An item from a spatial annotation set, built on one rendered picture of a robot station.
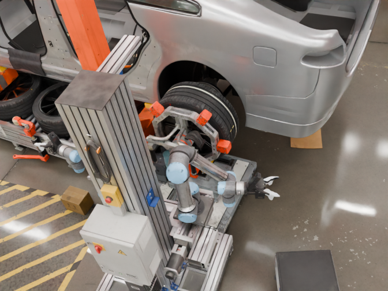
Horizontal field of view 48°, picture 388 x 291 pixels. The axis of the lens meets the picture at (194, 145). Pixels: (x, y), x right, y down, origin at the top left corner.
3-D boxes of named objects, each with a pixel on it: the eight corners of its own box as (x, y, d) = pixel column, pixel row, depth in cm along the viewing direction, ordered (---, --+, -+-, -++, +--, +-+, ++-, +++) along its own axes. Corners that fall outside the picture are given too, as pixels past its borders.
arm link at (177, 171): (200, 206, 281) (188, 150, 241) (197, 226, 271) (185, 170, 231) (181, 205, 283) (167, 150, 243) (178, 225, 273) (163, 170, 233)
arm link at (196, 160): (168, 142, 255) (228, 181, 276) (165, 156, 248) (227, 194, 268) (180, 133, 248) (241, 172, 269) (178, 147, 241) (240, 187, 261)
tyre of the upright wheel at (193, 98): (229, 153, 374) (249, 104, 320) (218, 173, 360) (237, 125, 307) (162, 120, 383) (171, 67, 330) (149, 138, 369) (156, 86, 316)
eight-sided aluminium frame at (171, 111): (222, 165, 346) (216, 116, 307) (219, 171, 343) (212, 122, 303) (164, 149, 367) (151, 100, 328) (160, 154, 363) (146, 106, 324)
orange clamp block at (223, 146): (220, 144, 330) (231, 147, 327) (216, 152, 325) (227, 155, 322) (220, 138, 325) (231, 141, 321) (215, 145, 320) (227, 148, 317)
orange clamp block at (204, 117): (207, 119, 316) (212, 114, 309) (202, 127, 312) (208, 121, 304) (199, 114, 315) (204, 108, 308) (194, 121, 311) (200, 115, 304)
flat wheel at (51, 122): (32, 140, 442) (22, 123, 425) (50, 97, 487) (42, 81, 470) (94, 137, 434) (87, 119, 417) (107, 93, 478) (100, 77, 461)
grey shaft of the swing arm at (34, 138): (51, 158, 452) (32, 124, 416) (47, 161, 449) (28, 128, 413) (44, 156, 456) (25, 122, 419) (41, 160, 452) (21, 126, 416)
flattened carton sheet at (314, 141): (319, 110, 457) (319, 108, 454) (322, 149, 420) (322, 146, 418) (289, 110, 462) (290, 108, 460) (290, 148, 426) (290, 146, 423)
